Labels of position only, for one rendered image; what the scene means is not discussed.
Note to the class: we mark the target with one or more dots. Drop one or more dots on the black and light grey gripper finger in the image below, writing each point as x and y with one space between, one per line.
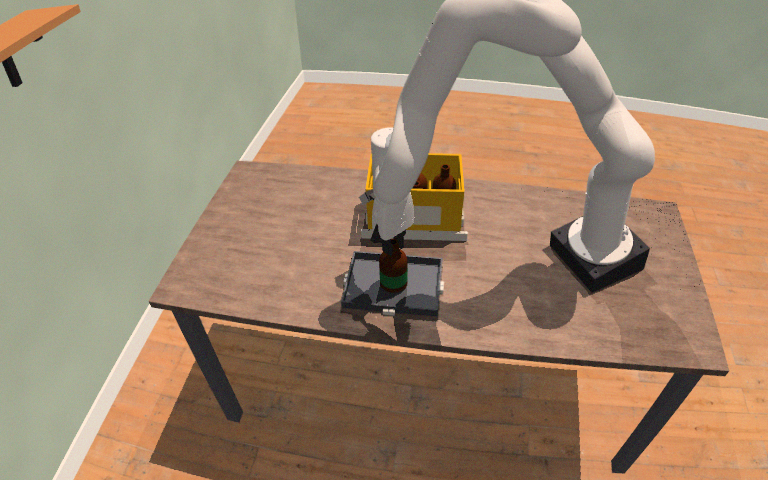
386 246
400 238

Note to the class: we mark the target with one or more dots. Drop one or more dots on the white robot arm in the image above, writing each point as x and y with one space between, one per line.
549 29

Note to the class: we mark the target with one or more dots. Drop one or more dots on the yellow wooden crate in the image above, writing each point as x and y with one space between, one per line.
435 210

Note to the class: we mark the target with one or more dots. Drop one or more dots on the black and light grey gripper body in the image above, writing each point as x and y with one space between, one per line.
392 219

